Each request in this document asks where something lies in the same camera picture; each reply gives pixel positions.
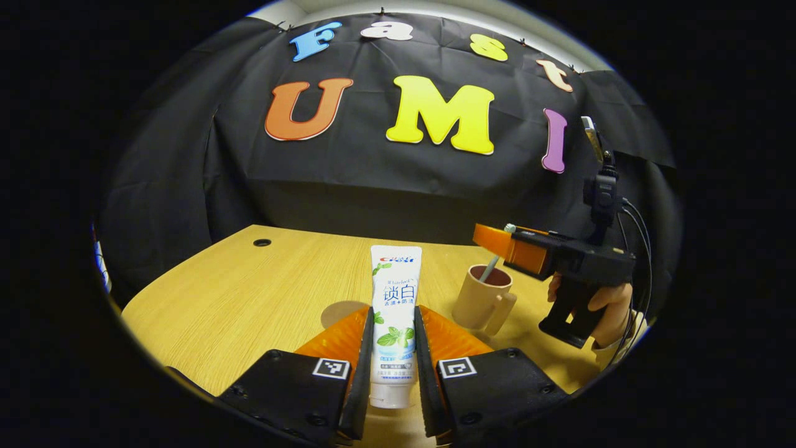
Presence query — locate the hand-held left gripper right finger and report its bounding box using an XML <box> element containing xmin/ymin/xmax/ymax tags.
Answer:
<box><xmin>414</xmin><ymin>305</ymin><xmax>570</xmax><ymax>446</ymax></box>

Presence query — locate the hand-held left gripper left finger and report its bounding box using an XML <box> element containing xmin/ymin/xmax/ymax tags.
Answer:
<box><xmin>215</xmin><ymin>306</ymin><xmax>376</xmax><ymax>447</ymax></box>

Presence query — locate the pale green toothbrush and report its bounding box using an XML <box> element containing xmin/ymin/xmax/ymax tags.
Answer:
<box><xmin>478</xmin><ymin>224</ymin><xmax>517</xmax><ymax>284</ymax></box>

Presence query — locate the beige cup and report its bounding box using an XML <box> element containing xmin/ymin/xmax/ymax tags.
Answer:
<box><xmin>451</xmin><ymin>264</ymin><xmax>518</xmax><ymax>337</ymax></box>

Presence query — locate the round brown coaster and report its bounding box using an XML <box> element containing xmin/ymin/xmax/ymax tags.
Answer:
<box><xmin>320</xmin><ymin>301</ymin><xmax>371</xmax><ymax>330</ymax></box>

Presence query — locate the white toothpaste tube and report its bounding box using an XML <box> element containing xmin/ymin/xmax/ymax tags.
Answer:
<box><xmin>369</xmin><ymin>245</ymin><xmax>423</xmax><ymax>409</ymax></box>

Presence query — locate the wooden desktop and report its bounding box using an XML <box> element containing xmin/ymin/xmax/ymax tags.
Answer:
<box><xmin>121</xmin><ymin>224</ymin><xmax>622</xmax><ymax>448</ymax></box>

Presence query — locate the black backdrop cloth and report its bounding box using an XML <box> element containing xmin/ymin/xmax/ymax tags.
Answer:
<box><xmin>96</xmin><ymin>12</ymin><xmax>682</xmax><ymax>306</ymax></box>

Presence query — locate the black cable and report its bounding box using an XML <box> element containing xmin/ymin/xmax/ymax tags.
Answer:
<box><xmin>621</xmin><ymin>198</ymin><xmax>654</xmax><ymax>349</ymax></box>
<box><xmin>616</xmin><ymin>207</ymin><xmax>645</xmax><ymax>368</ymax></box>

